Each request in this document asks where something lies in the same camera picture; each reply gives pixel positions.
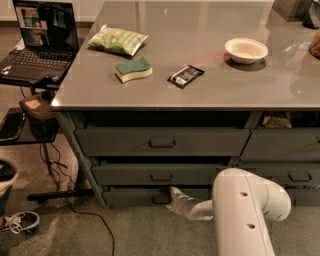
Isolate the black white sneaker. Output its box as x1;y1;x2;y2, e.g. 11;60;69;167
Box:
0;211;40;234

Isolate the black power cable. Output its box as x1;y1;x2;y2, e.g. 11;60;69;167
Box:
38;143;116;256

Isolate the blue jeans leg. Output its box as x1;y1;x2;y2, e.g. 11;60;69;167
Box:
0;159;19;218

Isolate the grey drawer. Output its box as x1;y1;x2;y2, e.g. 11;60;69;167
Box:
287;189;320;206
91;164;227;186
102;187;213;208
241;128;320;163
237;163;320;186
75;127;250;156

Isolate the black device with sticker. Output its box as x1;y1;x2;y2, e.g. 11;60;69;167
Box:
19;91;59;140

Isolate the black snack bar wrapper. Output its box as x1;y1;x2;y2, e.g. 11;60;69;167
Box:
167;65;204;89

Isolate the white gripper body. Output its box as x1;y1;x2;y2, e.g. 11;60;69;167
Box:
170;195;200;219

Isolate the green chip bag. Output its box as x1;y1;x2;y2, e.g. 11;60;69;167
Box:
88;24;148;56

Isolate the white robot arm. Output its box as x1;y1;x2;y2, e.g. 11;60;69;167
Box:
167;168;291;256

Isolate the black laptop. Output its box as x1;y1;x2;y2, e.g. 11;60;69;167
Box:
0;0;79;85

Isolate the black tablet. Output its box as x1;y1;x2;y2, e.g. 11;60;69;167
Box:
0;111;26;142

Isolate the grey metal cabinet frame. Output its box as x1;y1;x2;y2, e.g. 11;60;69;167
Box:
59;111;320;207

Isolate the white bowl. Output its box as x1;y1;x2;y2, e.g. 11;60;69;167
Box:
225;38;268;65

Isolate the green yellow sponge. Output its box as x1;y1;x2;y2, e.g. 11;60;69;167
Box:
115;57;153;83

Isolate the black laptop stand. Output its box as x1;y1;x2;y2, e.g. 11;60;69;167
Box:
0;85;94;204

